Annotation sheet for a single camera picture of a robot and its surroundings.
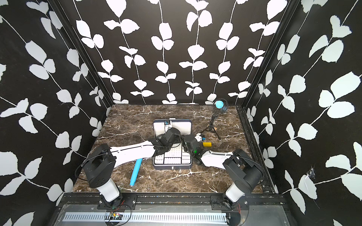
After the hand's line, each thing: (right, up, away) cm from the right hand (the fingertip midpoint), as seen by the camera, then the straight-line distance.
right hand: (178, 132), depth 88 cm
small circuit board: (-31, -41, -17) cm, 54 cm away
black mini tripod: (+23, +3, +9) cm, 25 cm away
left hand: (0, +1, 0) cm, 1 cm away
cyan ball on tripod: (+26, +18, -2) cm, 31 cm away
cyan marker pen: (-25, -23, -5) cm, 35 cm away
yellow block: (+20, -9, +10) cm, 24 cm away
